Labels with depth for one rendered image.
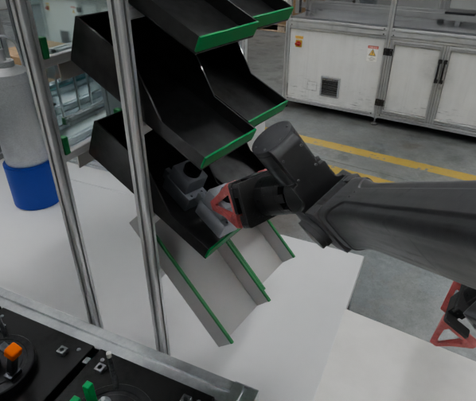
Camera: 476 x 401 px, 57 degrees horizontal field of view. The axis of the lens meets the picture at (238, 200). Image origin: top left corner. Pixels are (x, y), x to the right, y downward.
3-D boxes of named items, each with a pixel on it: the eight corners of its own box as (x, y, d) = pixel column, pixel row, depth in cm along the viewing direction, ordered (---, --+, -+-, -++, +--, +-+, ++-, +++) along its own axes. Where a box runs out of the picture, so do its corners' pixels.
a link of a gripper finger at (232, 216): (195, 188, 67) (236, 182, 61) (228, 177, 72) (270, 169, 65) (207, 231, 68) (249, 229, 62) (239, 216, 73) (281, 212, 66)
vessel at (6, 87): (61, 153, 145) (33, 33, 125) (27, 172, 134) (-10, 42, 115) (29, 146, 150) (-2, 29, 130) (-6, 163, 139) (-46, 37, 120)
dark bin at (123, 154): (250, 221, 80) (266, 195, 75) (204, 259, 71) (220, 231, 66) (142, 130, 86) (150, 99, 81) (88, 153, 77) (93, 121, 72)
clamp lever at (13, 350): (21, 370, 76) (23, 348, 71) (11, 379, 74) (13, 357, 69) (5, 358, 76) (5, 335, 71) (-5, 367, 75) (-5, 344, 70)
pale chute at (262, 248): (282, 262, 102) (295, 256, 98) (251, 295, 92) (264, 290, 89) (211, 162, 101) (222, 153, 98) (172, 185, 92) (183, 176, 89)
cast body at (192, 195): (203, 203, 79) (215, 176, 74) (184, 212, 76) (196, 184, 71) (173, 172, 81) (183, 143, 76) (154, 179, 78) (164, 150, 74)
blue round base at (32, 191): (73, 192, 153) (64, 153, 145) (39, 215, 141) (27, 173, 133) (40, 184, 159) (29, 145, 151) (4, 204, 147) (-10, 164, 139)
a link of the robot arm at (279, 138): (329, 254, 50) (384, 203, 51) (273, 187, 45) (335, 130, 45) (283, 216, 61) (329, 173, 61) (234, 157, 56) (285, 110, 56)
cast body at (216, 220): (237, 230, 74) (252, 201, 69) (218, 239, 71) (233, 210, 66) (206, 196, 77) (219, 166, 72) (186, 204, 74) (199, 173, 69)
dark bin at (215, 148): (251, 140, 72) (269, 103, 67) (200, 171, 63) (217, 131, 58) (132, 44, 78) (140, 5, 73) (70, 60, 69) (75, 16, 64)
